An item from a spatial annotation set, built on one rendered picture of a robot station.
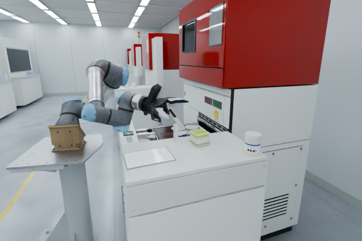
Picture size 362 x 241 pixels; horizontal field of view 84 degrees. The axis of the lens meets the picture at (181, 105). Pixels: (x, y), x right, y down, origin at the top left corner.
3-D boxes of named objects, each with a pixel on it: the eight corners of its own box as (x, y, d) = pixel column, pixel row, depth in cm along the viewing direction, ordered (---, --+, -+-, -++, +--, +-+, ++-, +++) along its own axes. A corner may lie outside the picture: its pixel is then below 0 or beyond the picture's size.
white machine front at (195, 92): (186, 117, 200) (186, 77, 191) (230, 152, 125) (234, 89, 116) (182, 118, 199) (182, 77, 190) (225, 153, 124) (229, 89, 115)
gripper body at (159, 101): (171, 114, 92) (151, 108, 98) (168, 98, 87) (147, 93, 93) (161, 123, 86) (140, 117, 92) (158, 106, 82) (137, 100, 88)
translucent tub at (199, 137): (201, 140, 107) (201, 128, 106) (209, 145, 101) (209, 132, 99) (189, 142, 104) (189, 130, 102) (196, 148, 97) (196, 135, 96)
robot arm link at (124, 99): (123, 107, 103) (128, 92, 104) (139, 112, 98) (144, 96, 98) (112, 105, 96) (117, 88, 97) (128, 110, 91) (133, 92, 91)
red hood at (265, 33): (245, 75, 212) (250, 15, 199) (318, 84, 137) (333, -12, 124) (178, 77, 189) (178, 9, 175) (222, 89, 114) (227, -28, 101)
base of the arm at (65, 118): (50, 124, 122) (53, 110, 127) (57, 134, 134) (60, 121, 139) (77, 124, 126) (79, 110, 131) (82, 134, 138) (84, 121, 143)
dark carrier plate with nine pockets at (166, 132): (196, 123, 157) (196, 123, 157) (217, 140, 125) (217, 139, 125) (153, 128, 146) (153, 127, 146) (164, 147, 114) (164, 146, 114)
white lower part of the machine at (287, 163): (238, 178, 240) (243, 112, 222) (297, 232, 164) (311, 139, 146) (182, 190, 218) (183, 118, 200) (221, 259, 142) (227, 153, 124)
